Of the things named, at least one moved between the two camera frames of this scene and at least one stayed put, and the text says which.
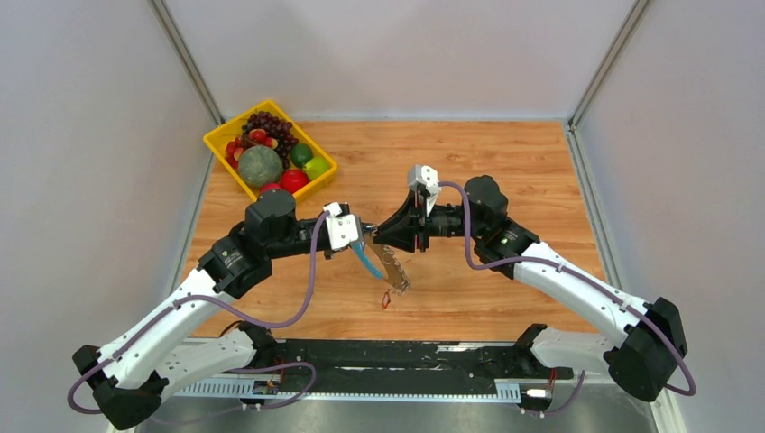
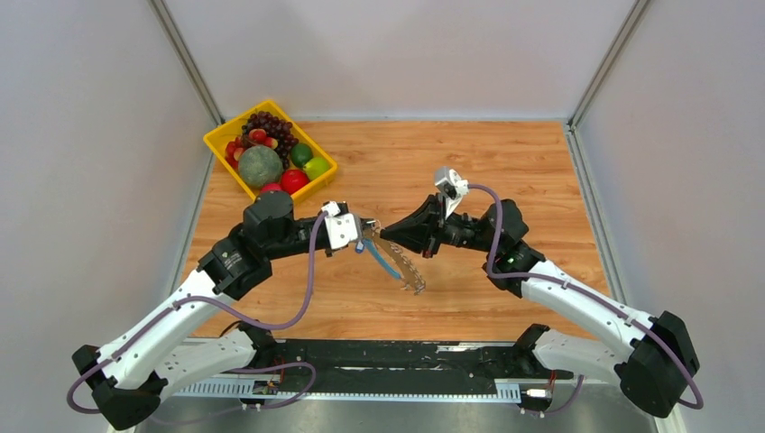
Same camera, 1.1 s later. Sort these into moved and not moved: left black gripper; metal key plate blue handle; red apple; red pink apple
Moved: metal key plate blue handle
Not moved: red apple; left black gripper; red pink apple
